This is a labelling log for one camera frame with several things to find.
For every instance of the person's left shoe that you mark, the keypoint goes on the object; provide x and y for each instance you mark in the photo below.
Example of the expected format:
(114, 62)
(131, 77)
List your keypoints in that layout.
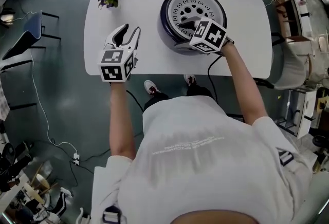
(150, 86)

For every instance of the person's right forearm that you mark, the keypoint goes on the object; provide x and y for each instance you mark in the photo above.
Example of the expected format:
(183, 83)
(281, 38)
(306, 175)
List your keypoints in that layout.
(244, 84)

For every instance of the person's black trousers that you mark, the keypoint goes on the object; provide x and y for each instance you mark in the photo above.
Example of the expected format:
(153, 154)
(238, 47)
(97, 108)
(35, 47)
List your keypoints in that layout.
(200, 92)

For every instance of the wooden stool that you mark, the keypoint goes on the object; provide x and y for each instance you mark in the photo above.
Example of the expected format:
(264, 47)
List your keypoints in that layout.
(41, 179)

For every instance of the white metal rack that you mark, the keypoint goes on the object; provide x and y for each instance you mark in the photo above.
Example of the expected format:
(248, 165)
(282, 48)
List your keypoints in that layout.
(308, 107)

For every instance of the person's right shoe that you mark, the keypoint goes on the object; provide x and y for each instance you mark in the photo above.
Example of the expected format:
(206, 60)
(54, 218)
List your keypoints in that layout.
(189, 79)

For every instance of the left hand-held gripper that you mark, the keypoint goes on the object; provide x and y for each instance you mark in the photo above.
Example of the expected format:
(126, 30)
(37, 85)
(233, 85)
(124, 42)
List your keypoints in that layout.
(114, 63)

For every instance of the person's white shirt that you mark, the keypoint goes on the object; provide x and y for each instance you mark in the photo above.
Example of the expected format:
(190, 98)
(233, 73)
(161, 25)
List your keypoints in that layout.
(195, 166)

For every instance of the person's left forearm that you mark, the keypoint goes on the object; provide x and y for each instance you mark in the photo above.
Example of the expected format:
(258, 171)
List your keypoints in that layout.
(120, 120)

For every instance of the white power strip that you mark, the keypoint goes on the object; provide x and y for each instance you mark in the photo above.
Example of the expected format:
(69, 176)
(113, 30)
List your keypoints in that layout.
(76, 158)

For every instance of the wooden cabinet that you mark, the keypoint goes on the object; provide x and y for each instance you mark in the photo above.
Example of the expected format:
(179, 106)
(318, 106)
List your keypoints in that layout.
(288, 17)

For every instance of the blue chair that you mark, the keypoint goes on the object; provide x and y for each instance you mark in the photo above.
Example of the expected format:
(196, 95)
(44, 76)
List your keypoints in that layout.
(28, 35)

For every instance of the person's shoe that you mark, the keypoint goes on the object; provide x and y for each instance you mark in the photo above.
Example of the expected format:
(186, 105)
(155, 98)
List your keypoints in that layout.
(189, 79)
(150, 86)

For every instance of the grey chair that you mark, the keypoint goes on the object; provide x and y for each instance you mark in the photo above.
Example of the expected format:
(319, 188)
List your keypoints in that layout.
(293, 68)

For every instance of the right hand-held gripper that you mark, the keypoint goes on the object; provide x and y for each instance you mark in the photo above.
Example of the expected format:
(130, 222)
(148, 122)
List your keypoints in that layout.
(209, 35)

